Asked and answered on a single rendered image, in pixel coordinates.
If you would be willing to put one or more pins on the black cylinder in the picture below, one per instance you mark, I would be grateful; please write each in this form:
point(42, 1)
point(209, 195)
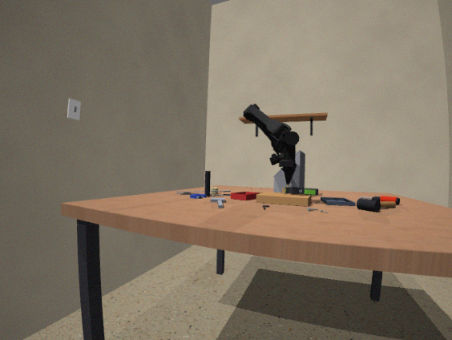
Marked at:
point(207, 182)

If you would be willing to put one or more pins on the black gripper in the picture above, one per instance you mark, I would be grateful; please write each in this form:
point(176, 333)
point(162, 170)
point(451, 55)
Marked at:
point(288, 163)

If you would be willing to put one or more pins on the red shallow tray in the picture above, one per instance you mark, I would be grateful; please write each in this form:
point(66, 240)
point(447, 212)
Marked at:
point(244, 195)

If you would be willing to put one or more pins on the light brown wooden board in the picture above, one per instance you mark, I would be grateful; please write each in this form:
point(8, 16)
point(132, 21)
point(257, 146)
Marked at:
point(282, 198)

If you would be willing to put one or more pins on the black rubber mallet with wooden handle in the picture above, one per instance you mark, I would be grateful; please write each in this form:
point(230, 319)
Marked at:
point(374, 205)

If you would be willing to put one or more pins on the red-handled screwdriver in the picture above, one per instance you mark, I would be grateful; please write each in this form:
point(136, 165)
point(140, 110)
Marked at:
point(384, 198)

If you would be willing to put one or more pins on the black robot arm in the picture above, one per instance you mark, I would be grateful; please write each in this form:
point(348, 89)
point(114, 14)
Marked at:
point(278, 132)

